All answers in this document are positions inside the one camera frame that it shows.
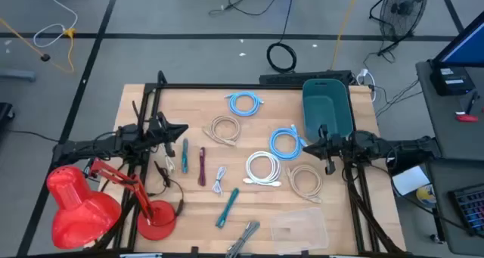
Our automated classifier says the black white braided USB cable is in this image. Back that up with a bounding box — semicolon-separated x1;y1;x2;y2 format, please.
225;220;261;258

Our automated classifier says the white floor cable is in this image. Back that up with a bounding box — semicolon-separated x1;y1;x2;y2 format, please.
33;0;79;49

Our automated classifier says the grey desk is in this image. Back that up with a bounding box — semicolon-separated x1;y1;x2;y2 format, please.
414;60;484;161
425;157;484;257

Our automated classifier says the red desk lamp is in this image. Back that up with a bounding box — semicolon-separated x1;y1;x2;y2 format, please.
45;156;178;250

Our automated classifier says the clear plastic container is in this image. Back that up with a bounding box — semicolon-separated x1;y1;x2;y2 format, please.
268;207;330;254

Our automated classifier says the yellow floor cord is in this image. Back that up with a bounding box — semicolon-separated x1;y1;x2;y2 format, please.
0;17;76;73

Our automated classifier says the white charger with cable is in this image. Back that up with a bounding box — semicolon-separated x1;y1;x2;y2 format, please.
355;67;378;103

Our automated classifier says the black lamp cord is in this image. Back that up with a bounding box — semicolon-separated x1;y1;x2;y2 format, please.
145;160;186;218

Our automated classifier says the black floor cable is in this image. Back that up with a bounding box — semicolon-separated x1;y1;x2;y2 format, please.
208;0;284;17

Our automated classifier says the grey furniture foot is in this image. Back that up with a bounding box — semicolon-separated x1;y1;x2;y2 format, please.
0;68;37;83

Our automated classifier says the computer monitor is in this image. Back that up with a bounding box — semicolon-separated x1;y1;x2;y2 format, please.
430;10;484;68

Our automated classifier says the maroon braided USB cable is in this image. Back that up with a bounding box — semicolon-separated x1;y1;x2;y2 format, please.
197;147;207;188

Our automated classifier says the black floor fan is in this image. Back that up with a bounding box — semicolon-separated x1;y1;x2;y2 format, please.
368;0;430;58

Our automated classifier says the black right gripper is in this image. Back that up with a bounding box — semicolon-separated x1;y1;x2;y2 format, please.
302;123;355;161

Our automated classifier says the black perforated power strip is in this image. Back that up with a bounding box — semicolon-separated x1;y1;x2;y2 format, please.
259;70;355;86

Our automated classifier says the black coiled hanging cable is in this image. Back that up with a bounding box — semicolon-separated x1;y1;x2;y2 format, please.
265;0;299;74

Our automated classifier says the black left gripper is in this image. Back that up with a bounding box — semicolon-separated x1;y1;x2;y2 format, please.
146;111;189;145

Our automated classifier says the yellow extension cord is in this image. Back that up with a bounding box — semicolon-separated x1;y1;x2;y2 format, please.
330;0;361;71

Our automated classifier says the light blue ethernet cable coil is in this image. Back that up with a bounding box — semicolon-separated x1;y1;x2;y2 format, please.
224;91;265;118
268;123;309;162

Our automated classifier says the teal plastic bin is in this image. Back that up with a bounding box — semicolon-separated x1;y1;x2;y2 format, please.
301;78;355;144

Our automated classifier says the black metal table frame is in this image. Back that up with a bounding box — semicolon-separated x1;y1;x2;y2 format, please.
90;70;408;258

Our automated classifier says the white cable coil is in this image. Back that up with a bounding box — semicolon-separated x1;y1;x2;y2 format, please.
242;151;283;188

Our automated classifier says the white paper sheet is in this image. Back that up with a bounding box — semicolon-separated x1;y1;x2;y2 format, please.
391;165;431;197

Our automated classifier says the dark pen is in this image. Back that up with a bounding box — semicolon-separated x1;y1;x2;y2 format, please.
464;90;480;115

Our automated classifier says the black furniture base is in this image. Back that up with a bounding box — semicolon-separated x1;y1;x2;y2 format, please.
0;101;16;123

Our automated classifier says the small white USB cable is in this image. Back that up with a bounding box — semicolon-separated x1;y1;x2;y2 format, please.
211;166;228;197

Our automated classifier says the yellow and blue disc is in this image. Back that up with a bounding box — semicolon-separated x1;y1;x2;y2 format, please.
415;184;438;208

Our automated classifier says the black mini computer box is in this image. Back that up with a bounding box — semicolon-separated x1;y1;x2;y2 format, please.
429;63;476;97

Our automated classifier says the teal braided USB cable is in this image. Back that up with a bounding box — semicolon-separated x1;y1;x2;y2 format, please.
180;137;190;175
215;187;240;229

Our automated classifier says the black keyboard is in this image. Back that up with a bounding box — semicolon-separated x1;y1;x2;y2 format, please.
448;182;484;238

